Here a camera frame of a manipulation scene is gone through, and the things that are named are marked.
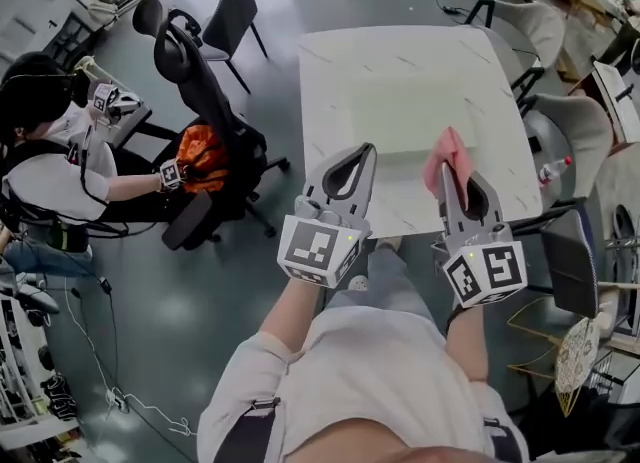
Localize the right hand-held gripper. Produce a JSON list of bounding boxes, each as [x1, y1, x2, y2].
[[438, 160, 528, 309]]

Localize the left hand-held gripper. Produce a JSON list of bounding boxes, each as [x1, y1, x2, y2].
[[276, 142, 378, 288]]

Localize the pink cloth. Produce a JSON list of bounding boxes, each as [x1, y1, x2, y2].
[[422, 125, 474, 202]]

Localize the pale green mat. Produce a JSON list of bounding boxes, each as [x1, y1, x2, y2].
[[344, 68, 479, 165]]

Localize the person's left forearm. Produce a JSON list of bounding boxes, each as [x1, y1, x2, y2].
[[259, 278, 326, 352]]

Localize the person's right forearm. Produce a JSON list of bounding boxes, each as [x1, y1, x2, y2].
[[446, 303, 489, 382]]

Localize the clear plastic water bottle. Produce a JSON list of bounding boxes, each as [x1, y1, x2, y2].
[[538, 154, 574, 186]]

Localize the person's legs in jeans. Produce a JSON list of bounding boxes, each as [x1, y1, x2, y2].
[[324, 245, 436, 325]]

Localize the dark grey side chair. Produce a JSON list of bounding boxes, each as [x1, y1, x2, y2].
[[512, 198, 601, 320], [202, 0, 270, 95]]

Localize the beige shell chair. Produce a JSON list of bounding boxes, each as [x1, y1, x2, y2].
[[519, 93, 616, 202], [464, 0, 566, 72]]

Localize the orange jacket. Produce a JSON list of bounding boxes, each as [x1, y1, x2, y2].
[[174, 123, 231, 195]]

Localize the black office chair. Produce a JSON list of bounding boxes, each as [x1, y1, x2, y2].
[[132, 0, 291, 252]]

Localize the small white-top table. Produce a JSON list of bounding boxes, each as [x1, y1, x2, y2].
[[569, 60, 640, 152]]

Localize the person's white shirt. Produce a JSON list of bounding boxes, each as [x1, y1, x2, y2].
[[197, 300, 531, 463]]

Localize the woven round fan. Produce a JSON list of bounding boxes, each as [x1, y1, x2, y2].
[[554, 315, 609, 397]]

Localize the yellow wire frame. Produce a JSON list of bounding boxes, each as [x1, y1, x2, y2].
[[507, 295, 586, 417]]

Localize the black shoulder strap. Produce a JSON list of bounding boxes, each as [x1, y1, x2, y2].
[[213, 397, 282, 463], [482, 415, 524, 463]]

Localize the white floor cable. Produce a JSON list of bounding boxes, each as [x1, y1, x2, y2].
[[64, 275, 199, 437]]

